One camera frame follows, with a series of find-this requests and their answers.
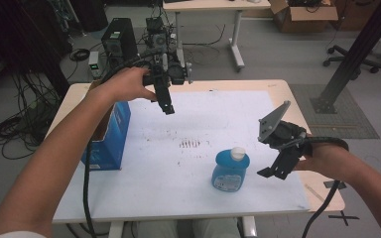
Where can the black tape piece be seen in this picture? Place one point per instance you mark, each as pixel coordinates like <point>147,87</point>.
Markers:
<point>329,185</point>

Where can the white table mat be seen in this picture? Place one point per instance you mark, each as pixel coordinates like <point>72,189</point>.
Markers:
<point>195,125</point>

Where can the pale tape strip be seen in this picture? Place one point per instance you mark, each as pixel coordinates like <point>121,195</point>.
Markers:
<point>315,193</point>

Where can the dark floor mat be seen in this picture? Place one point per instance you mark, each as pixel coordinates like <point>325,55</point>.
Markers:
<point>344,125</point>

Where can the black office chair base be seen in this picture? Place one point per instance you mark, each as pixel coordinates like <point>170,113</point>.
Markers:
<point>350,59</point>

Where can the closed brown cardboard box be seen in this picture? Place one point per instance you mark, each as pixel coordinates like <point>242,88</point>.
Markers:
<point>354,15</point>

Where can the white background table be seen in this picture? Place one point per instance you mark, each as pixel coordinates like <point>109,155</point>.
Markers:
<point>211,5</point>

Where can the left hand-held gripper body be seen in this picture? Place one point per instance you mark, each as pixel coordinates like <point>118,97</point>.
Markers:
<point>177,73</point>

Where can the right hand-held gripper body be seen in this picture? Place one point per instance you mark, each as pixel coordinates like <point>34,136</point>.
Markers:
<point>282,132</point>

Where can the black metal stand post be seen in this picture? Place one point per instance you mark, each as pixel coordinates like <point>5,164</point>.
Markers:
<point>360,49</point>

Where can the person's left hand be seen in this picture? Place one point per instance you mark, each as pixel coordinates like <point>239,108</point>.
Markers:
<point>125,86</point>

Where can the black computer tower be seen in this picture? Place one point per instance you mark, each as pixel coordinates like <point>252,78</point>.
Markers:
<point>120,39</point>

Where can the open brown cardboard box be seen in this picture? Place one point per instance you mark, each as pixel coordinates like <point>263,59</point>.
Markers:
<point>306,18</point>

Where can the white sleeve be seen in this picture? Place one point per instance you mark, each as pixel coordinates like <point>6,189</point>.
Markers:
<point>20,235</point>

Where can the white table leg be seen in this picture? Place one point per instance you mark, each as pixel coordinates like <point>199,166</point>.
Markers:
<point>115,230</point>
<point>249,227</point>

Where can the blue bottle with white cap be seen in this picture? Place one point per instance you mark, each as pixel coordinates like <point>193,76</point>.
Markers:
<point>229,172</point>

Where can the small open computer case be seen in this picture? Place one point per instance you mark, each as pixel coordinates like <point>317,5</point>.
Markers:
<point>157,36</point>

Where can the white power supply unit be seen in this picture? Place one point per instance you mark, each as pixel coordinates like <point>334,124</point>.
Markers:
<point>94,62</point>

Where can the blue cardboard box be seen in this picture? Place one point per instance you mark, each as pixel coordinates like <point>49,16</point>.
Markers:
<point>112,139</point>

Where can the person's right hand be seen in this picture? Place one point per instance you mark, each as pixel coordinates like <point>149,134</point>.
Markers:
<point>327,162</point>

